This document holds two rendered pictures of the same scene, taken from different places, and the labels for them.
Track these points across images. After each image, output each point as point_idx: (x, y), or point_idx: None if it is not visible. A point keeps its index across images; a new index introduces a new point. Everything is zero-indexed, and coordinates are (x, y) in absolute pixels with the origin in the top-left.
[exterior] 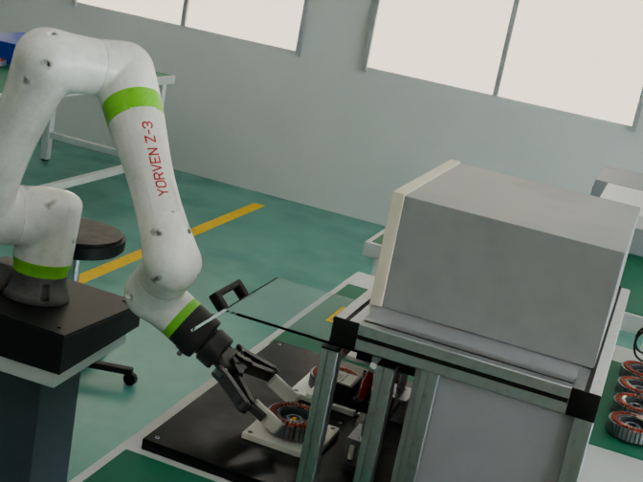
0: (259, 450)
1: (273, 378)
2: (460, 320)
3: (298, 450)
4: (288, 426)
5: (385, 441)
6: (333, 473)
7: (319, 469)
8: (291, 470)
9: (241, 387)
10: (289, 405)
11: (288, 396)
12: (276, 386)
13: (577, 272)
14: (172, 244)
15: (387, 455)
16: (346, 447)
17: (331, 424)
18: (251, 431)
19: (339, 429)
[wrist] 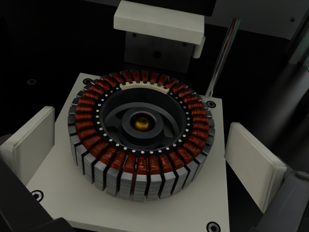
0: (250, 196)
1: (17, 161)
2: None
3: (220, 122)
4: (212, 121)
5: (77, 32)
6: (229, 81)
7: (231, 98)
8: (270, 132)
9: (299, 225)
10: (96, 132)
11: (46, 137)
12: (29, 164)
13: None
14: None
15: (124, 32)
16: (193, 48)
17: (43, 92)
18: (212, 226)
19: (85, 74)
